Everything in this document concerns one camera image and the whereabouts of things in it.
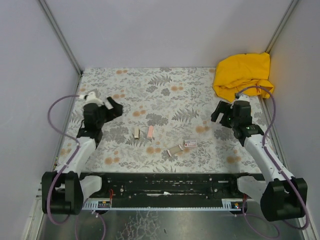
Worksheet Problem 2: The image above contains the purple cable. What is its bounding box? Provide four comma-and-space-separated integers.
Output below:
234, 85, 310, 238
46, 94, 107, 240

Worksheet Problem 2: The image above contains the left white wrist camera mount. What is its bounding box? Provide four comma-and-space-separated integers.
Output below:
78, 91, 105, 106

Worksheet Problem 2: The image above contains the red staple box sleeve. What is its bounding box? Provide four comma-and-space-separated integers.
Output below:
184, 139, 198, 148

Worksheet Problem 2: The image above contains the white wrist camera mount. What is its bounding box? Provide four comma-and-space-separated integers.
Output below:
234, 93, 250, 102
78, 91, 105, 106

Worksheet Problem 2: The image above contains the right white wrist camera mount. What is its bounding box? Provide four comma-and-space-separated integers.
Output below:
234, 93, 250, 102

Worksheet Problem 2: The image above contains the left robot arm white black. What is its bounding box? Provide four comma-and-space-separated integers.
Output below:
41, 92, 123, 216

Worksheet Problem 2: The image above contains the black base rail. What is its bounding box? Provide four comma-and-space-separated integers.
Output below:
80, 172, 248, 210

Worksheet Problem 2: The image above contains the metal stapler magazine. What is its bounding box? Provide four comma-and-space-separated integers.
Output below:
133, 127, 140, 140

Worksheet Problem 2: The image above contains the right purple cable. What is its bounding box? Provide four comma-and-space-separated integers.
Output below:
234, 85, 310, 238

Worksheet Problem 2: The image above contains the floral patterned mat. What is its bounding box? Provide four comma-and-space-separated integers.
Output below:
55, 66, 281, 174

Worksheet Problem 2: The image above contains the yellow cloth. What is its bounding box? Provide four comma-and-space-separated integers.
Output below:
212, 52, 275, 102

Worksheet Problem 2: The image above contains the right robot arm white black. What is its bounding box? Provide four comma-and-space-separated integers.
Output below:
211, 99, 308, 222

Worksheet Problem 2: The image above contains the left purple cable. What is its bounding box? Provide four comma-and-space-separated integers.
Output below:
46, 94, 107, 240

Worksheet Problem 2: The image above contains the staple box tray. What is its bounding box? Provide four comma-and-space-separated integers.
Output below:
167, 144, 184, 157

